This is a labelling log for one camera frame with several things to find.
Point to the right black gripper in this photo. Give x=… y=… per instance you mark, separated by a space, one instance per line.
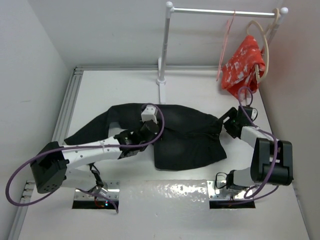
x=232 y=114

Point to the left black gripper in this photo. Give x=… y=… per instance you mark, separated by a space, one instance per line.
x=156 y=133

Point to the black trousers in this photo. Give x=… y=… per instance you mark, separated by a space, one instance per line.
x=190 y=138

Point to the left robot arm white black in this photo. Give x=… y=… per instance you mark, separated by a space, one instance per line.
x=58 y=166

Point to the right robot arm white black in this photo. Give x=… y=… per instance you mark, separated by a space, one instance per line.
x=272 y=159

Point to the wooden hanger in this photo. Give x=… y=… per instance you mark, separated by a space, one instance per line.
x=265 y=49

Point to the red patterned cloth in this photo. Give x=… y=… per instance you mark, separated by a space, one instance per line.
x=240 y=70

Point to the white clothes rack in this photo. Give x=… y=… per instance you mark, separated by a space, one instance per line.
x=171 y=9

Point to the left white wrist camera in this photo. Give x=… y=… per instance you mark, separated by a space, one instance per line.
x=149 y=114

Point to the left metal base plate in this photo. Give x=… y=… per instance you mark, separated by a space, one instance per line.
x=109 y=191

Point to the metal base plate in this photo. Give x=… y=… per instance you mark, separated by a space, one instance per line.
x=217 y=191
x=109 y=191

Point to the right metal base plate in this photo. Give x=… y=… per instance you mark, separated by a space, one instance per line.
x=217 y=191

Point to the pink wire hanger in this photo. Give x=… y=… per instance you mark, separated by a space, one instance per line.
x=224 y=44

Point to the aluminium frame rail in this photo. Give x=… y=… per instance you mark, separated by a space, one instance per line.
x=153 y=205

